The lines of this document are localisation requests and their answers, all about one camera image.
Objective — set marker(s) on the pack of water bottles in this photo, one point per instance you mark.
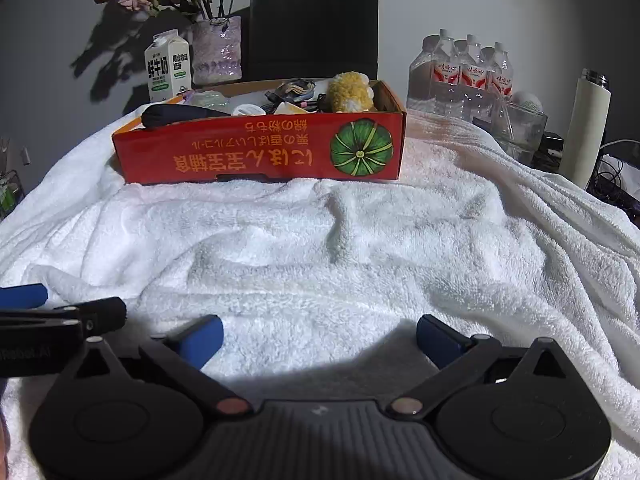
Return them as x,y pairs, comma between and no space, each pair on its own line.
460,80

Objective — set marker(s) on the white milk carton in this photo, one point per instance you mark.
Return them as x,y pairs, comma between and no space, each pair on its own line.
167,67

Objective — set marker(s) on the yellow and white plush toy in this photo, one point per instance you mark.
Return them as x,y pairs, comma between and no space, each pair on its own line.
350,92

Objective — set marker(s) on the translucent plastic bottle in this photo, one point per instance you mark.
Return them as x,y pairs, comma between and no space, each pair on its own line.
248,110

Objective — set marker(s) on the white towel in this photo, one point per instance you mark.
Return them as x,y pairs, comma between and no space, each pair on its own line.
325,250

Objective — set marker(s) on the black oblong object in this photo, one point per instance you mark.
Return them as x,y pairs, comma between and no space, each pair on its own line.
170,115

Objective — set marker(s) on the red cardboard box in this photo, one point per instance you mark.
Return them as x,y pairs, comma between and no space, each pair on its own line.
240,152

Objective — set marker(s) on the black paper bag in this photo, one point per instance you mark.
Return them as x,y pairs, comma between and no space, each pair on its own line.
315,25

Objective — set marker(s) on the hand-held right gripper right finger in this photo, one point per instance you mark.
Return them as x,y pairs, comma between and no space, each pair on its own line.
440,342

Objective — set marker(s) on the clear plastic bag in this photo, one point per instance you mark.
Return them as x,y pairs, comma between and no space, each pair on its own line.
210,100

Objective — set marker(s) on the white round speaker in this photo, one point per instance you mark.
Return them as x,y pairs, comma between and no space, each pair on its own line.
527,100

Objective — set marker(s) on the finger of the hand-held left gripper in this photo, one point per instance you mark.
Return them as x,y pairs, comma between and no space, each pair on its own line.
22,296
95,312

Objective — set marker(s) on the purple glass vase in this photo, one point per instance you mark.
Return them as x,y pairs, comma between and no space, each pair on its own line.
217,52

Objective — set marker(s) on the white thermos flask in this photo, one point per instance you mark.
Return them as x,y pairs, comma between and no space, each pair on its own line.
585,125

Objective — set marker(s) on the clear glass cup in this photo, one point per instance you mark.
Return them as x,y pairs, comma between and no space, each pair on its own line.
517,132

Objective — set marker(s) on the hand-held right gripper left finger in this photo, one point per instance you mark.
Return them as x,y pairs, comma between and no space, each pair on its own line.
197,341

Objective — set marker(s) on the small black device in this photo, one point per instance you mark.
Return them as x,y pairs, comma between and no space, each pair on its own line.
554,142

